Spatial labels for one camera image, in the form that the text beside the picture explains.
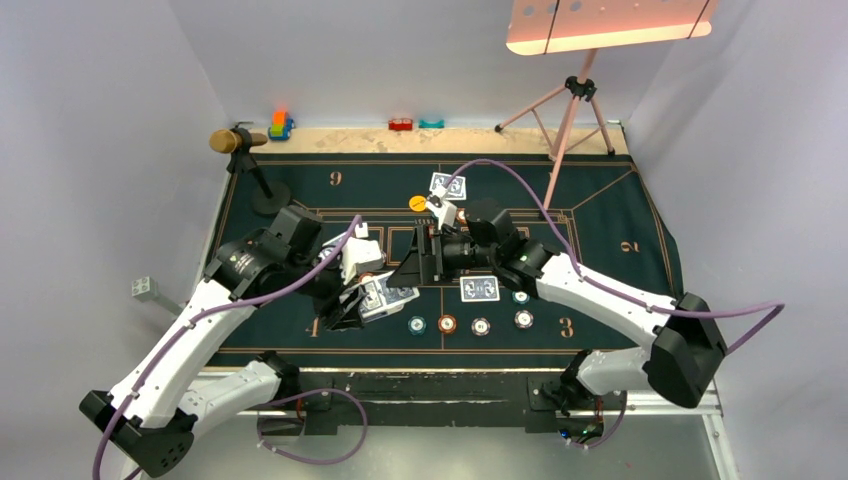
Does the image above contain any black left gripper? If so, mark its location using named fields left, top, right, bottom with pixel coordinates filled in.
left=284, top=247, right=366, bottom=329

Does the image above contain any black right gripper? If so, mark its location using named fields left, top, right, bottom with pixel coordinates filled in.
left=387, top=223, right=499, bottom=286

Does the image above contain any blue playing card deck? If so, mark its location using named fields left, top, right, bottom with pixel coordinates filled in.
left=359, top=272, right=420, bottom=323

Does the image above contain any dealt card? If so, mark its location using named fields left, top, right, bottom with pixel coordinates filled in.
left=459, top=275, right=500, bottom=303
left=431, top=176, right=467, bottom=201

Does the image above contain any orange chip stack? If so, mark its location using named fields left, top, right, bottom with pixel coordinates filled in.
left=437, top=315, right=457, bottom=335

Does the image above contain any blue green chip stack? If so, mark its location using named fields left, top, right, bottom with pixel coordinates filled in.
left=407, top=316, right=427, bottom=336

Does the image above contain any brown white chip stack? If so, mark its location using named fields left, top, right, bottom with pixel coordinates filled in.
left=471, top=317, right=491, bottom=336

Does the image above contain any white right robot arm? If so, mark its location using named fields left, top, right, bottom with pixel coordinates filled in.
left=388, top=199, right=728, bottom=412

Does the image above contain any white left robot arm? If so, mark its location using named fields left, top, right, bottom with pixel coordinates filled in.
left=79, top=206, right=383, bottom=478

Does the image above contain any yellow dealer button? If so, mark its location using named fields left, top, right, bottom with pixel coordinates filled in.
left=408, top=195, right=427, bottom=212

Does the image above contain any gold microphone on stand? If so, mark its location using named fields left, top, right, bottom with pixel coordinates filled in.
left=209, top=123, right=292, bottom=217

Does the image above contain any teal toy block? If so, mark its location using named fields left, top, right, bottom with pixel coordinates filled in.
left=418, top=118, right=445, bottom=129

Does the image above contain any red toy block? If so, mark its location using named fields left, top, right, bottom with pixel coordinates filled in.
left=387, top=117, right=415, bottom=131

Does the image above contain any dark green poker mat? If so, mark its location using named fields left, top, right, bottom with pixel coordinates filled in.
left=211, top=153, right=684, bottom=369

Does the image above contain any orange blue toy car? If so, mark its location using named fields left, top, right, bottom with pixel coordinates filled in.
left=267, top=110, right=295, bottom=141

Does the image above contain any pink music stand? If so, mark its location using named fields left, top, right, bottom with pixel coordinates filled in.
left=494, top=0, right=718, bottom=212

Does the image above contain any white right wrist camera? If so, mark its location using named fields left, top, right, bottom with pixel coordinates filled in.
left=425, top=185, right=458, bottom=230

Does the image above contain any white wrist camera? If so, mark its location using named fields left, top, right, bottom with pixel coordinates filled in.
left=425, top=185, right=458, bottom=230
left=340, top=222, right=385, bottom=284

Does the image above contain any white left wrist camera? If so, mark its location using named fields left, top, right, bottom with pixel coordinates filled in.
left=340, top=222, right=385, bottom=284

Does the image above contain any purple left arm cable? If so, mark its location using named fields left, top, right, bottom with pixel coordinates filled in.
left=91, top=213, right=370, bottom=480

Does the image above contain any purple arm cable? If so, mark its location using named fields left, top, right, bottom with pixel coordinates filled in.
left=442, top=158, right=786, bottom=452
left=91, top=213, right=370, bottom=480

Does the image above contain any grey lego brick handle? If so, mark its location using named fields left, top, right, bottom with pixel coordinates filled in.
left=131, top=276, right=182, bottom=315

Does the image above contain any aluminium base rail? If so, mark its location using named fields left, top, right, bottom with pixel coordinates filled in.
left=188, top=367, right=722, bottom=416

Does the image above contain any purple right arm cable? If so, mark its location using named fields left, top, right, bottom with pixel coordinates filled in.
left=442, top=158, right=786, bottom=452

